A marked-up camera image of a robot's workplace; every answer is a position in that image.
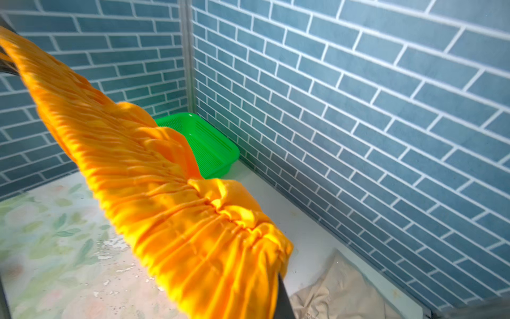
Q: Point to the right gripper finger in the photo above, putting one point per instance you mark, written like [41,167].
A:
[283,308]

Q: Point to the beige drawstring shorts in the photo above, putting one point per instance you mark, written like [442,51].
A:
[341,292]

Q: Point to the orange shorts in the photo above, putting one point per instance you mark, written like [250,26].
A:
[207,242]

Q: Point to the green plastic basket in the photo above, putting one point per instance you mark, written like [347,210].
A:
[213,151]

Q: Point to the left aluminium corner post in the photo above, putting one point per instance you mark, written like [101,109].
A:
[185,14]

